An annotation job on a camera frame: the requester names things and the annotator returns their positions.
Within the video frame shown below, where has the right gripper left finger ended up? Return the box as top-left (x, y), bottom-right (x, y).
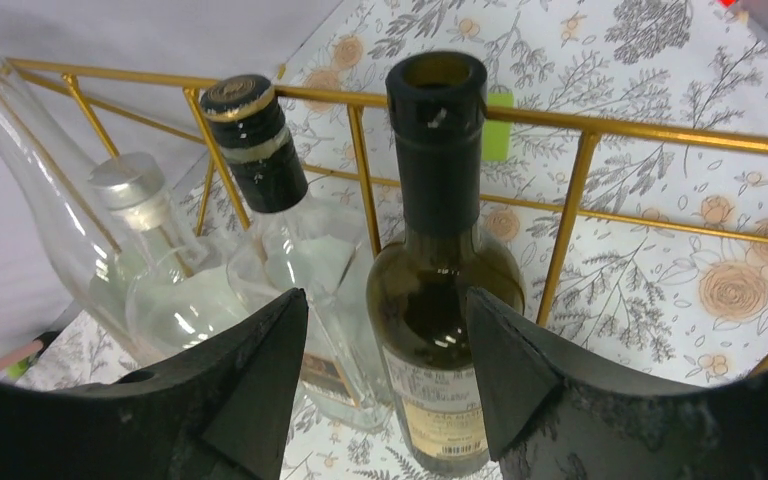
top-left (0, 289), bottom-right (308, 479)

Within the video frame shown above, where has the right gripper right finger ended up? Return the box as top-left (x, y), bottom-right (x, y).
top-left (466, 288), bottom-right (768, 479)

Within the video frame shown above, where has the clear bottle black cap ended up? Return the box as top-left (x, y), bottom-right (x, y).
top-left (200, 74), bottom-right (392, 432)

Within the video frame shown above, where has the dark green wine bottle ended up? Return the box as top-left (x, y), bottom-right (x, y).
top-left (366, 51), bottom-right (525, 477)

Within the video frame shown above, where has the clear bottle silver cap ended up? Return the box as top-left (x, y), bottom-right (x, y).
top-left (88, 152), bottom-right (249, 365)

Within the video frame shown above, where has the tall clear glass bottle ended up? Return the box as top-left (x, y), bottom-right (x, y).
top-left (0, 55), bottom-right (153, 366)

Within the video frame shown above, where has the pink music stand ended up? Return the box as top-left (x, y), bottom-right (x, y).
top-left (0, 331), bottom-right (60, 375)

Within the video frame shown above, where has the floral table cloth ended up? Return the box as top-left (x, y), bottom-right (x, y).
top-left (16, 0), bottom-right (768, 480)

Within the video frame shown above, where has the green sticky note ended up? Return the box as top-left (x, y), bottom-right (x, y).
top-left (482, 85), bottom-right (514, 163)

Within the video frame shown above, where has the gold wire wine rack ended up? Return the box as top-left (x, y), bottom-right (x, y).
top-left (0, 57), bottom-right (768, 376)

